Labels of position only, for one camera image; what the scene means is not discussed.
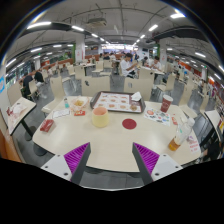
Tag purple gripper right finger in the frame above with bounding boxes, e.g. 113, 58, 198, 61
131, 142, 184, 186

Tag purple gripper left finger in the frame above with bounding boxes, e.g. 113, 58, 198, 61
40, 142, 92, 185

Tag dark red round coaster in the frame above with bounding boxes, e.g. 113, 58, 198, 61
122, 119, 137, 130

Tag colourful paper flyer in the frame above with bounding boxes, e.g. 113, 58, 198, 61
144, 108, 171, 126

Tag red packet on table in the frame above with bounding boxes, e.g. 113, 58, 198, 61
40, 119, 54, 132

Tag small red sauce packet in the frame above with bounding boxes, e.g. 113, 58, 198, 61
74, 110, 85, 116

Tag yellow pink-rimmed cup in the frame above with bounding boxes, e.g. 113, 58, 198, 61
92, 107, 109, 128

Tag white paper receipt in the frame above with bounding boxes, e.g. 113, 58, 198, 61
52, 109, 70, 119

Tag plastic bottle with orange drink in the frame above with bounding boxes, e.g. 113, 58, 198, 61
169, 118, 195, 151

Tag small green-capped bottle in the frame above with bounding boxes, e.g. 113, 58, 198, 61
64, 97, 70, 108

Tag food basket with fries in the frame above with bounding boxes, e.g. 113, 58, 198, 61
70, 96, 89, 111

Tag red paper cup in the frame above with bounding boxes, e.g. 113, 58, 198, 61
160, 95, 173, 113

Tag crumpled white napkin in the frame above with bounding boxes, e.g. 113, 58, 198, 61
131, 92, 142, 101

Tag dark food tray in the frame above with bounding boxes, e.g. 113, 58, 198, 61
90, 91, 146, 114

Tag beige chair left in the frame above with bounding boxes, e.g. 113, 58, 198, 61
41, 77, 66, 114

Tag beige chair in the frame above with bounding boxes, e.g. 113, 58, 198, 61
81, 76, 110, 97
124, 78, 153, 101
41, 77, 66, 114

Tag beige chair right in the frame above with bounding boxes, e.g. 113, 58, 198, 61
124, 78, 153, 101

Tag beige chair middle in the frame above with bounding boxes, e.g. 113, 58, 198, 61
81, 76, 110, 97

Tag side table left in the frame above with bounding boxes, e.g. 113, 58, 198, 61
7, 97, 36, 141

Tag seated person black shirt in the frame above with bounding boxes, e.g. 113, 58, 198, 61
23, 73, 33, 97

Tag seated person white shirt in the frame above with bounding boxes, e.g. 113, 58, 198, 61
120, 53, 136, 78

